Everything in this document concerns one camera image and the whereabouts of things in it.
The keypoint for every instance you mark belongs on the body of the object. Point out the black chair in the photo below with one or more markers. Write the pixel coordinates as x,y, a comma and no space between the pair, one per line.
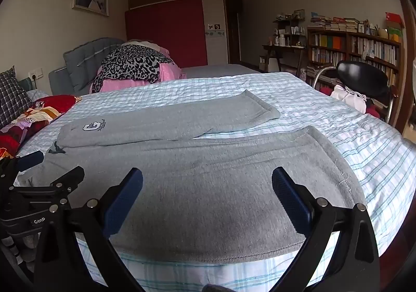
364,77

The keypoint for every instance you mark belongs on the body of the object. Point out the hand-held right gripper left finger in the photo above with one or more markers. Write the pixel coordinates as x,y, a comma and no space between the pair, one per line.
125,201

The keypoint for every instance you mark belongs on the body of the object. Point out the red panel wardrobe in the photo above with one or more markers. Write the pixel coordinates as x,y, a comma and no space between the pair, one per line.
169,31

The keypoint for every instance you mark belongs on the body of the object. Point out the grey sweatshirt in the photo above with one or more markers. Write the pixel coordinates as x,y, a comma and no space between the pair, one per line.
195,188

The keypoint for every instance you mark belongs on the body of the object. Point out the leopard print cloth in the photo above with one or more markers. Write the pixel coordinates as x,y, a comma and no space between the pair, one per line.
130,62

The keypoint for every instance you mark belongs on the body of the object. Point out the dark plaid pillow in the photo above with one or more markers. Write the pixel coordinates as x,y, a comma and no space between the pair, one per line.
11,100

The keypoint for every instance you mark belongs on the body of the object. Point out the red box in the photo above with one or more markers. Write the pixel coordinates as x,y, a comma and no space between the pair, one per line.
394,18

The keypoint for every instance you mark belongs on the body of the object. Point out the white wall socket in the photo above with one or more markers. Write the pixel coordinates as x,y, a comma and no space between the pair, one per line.
36,74

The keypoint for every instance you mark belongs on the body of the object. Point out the pink blanket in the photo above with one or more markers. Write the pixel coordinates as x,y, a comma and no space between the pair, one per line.
169,74

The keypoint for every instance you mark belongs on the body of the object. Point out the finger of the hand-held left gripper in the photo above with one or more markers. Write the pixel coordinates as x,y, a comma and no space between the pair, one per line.
66,178
30,160

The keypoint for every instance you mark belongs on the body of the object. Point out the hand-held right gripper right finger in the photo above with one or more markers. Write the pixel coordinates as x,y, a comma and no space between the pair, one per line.
291,201

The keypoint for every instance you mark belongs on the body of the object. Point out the white cloth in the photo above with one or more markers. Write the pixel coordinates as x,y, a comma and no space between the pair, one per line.
347,98

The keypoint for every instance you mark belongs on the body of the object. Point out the blue striped white bedsheet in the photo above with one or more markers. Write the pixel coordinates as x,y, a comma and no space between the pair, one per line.
357,136

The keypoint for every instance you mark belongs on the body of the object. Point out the wooden door frame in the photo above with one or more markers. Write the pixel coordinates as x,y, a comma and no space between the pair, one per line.
408,51

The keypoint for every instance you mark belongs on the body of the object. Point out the grey padded headboard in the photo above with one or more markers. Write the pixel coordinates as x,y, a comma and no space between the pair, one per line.
81,57

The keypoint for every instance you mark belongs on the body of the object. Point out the dark wooden desk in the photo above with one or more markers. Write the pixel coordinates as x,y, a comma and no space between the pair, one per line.
282,49

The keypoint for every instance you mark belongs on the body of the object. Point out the red patchwork quilt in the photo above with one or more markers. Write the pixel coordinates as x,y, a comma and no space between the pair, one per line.
35,113

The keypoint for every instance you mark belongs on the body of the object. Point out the wooden bookshelf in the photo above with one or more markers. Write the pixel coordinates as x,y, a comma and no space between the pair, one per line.
357,51

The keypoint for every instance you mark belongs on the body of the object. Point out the dark wooden door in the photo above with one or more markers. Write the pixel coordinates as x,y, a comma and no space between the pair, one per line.
234,31

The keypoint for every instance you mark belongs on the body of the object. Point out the stack of books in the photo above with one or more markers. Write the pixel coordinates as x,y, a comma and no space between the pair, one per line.
338,23

